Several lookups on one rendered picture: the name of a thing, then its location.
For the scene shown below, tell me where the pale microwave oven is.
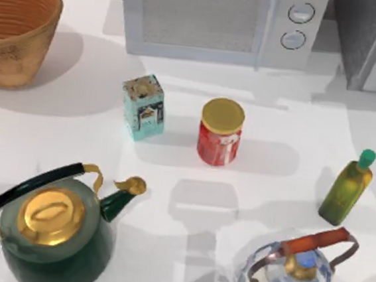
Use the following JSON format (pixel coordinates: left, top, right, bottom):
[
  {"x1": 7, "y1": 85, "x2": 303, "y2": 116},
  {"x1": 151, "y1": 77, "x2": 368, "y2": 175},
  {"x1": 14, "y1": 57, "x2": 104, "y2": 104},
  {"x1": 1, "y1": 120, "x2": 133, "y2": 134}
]
[{"x1": 113, "y1": 0, "x2": 332, "y2": 78}]

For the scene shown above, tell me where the white and blue kettle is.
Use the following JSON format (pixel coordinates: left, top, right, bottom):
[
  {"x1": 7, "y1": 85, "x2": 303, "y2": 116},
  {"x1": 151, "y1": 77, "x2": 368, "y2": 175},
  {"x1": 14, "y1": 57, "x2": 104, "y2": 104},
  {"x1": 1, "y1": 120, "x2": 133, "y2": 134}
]
[{"x1": 224, "y1": 216, "x2": 361, "y2": 282}]

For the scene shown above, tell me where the teal tea tin box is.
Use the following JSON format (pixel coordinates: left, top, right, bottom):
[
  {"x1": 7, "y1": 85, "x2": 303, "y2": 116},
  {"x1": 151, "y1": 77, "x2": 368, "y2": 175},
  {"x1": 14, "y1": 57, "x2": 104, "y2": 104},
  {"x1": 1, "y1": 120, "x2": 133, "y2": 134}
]
[{"x1": 117, "y1": 71, "x2": 170, "y2": 145}]

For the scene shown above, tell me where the red jar with gold lid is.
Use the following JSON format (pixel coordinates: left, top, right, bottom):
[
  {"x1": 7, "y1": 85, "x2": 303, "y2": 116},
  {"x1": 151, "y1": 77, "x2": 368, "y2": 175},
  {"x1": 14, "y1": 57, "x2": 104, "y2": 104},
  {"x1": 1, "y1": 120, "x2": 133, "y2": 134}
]
[{"x1": 195, "y1": 95, "x2": 248, "y2": 169}]

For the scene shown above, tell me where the green bottle with green cap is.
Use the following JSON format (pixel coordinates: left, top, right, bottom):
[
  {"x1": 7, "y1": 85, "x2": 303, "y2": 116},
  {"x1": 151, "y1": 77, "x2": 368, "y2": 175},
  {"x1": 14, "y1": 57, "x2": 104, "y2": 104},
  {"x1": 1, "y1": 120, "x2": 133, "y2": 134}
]
[{"x1": 316, "y1": 144, "x2": 376, "y2": 230}]

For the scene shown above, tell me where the brown woven basket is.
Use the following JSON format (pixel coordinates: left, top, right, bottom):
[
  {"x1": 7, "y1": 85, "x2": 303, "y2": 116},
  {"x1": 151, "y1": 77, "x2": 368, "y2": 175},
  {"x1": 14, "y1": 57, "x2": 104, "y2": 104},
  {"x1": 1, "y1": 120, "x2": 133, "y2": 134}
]
[{"x1": 0, "y1": 0, "x2": 65, "y2": 95}]

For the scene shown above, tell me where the dark green kettle with gold lid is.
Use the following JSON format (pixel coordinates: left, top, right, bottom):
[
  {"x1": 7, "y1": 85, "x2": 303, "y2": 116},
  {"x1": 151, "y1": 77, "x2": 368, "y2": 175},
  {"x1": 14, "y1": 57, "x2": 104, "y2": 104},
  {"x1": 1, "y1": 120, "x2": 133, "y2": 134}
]
[{"x1": 0, "y1": 154, "x2": 149, "y2": 282}]

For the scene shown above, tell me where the microwave knob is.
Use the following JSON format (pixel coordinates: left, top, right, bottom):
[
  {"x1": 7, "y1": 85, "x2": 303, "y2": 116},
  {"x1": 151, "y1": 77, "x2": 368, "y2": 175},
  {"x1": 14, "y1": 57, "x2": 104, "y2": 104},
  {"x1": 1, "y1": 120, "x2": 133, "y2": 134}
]
[
  {"x1": 279, "y1": 27, "x2": 308, "y2": 52},
  {"x1": 287, "y1": 0, "x2": 316, "y2": 25}
]

